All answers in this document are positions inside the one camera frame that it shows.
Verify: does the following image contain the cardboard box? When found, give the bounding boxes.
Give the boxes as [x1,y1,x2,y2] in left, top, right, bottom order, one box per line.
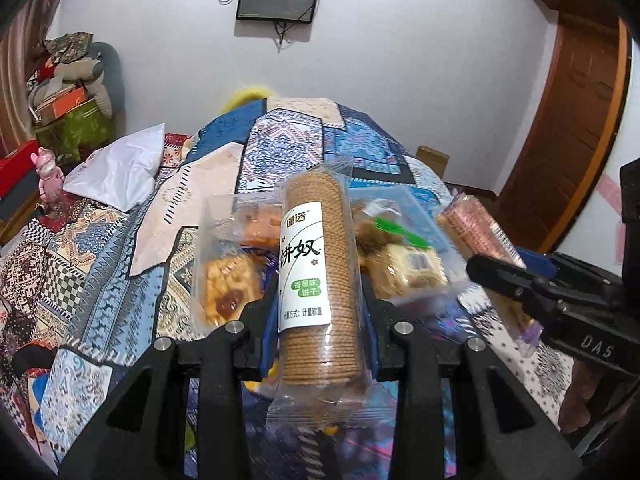
[416,146,450,178]

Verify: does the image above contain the person's right hand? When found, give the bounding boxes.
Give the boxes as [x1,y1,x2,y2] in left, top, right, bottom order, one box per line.
[557,361,600,434]

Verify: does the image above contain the striped brown curtain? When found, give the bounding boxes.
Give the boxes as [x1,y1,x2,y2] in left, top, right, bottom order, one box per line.
[0,0,76,146]

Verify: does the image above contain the round biscuit packet white label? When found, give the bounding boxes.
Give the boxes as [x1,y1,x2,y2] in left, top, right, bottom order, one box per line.
[265,160,393,431]

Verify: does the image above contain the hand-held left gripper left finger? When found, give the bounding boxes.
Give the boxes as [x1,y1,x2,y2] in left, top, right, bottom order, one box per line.
[59,280,281,480]

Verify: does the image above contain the orange box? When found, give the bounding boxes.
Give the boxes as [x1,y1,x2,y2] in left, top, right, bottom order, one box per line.
[35,85,88,123]

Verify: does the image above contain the black hanging cable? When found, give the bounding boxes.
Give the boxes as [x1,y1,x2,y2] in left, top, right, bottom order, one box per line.
[274,20,301,51]

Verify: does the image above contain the wooden nightstand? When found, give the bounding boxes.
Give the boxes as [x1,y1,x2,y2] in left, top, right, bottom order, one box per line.
[0,190,43,246]

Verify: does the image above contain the red box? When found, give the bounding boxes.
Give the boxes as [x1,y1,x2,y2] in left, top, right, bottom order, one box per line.
[0,140,41,198]

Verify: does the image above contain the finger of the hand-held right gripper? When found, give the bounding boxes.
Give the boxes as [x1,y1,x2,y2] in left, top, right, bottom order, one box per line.
[465,254,566,328]
[515,247,623,306]

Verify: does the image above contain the green-striped biscuit bag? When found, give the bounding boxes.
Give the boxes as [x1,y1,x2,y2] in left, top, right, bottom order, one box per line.
[350,200,451,301]

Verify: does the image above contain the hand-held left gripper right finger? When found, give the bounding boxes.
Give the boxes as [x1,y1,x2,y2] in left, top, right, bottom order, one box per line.
[360,275,583,480]

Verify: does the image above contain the patchwork blanket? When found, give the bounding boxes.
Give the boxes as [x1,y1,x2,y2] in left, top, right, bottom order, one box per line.
[0,95,576,480]

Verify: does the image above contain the wooden door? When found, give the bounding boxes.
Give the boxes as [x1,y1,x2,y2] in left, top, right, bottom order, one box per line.
[492,15,631,256]

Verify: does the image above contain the pink toy figure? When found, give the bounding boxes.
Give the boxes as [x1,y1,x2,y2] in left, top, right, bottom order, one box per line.
[31,147,65,206]

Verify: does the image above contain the pile of clothes and boxes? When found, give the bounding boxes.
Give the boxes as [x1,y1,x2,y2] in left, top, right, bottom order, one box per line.
[27,42,126,121]

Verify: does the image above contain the clear plastic container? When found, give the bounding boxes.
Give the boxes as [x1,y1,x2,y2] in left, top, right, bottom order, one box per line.
[197,185,468,341]

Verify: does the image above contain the orange fried snack bag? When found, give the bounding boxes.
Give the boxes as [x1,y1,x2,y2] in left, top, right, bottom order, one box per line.
[202,200,283,331]

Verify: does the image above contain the yellow fuzzy object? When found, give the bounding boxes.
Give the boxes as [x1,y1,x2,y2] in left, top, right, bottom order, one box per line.
[220,85,276,111]

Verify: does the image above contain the red snack packet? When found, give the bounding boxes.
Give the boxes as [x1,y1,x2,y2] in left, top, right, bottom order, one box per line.
[436,195,543,358]

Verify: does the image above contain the green patterned box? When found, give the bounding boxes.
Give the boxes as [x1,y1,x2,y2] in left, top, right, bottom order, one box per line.
[37,100,116,163]

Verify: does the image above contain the patterned cloth bag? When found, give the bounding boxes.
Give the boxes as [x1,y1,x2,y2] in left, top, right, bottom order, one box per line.
[45,32,93,61]

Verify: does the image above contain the white pillow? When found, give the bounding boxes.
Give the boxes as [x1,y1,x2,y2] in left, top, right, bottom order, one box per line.
[62,122,166,211]

